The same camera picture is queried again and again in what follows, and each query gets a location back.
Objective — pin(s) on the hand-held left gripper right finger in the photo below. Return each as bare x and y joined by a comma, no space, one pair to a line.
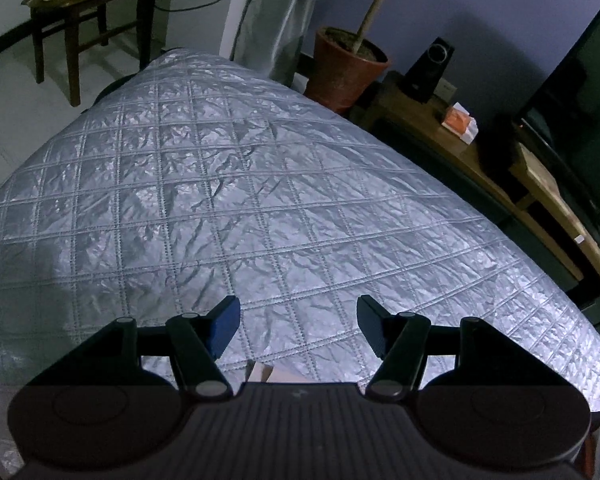
372,326

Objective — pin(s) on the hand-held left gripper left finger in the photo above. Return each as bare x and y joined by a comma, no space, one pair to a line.
225,326

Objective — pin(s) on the light pink garment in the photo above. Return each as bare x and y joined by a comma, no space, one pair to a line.
280,375

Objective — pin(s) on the silver quilted bedspread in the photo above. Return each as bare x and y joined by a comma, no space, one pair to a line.
230,210

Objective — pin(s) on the dark wooden low cabinet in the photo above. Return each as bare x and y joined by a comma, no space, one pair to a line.
420,125

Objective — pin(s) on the orange tissue pack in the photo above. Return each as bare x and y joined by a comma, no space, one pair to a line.
457,122

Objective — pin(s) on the potted tree in terracotta pot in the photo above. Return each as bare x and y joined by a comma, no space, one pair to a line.
345,75

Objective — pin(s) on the black speaker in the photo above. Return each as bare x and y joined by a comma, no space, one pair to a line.
427,72

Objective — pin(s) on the black television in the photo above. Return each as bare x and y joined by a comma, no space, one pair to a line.
580,110

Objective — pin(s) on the pale grey curtain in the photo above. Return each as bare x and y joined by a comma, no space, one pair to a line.
275,20

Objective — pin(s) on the black standing fan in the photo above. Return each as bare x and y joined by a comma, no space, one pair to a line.
147,20

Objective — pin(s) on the white wall socket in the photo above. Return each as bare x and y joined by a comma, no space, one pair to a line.
446,90

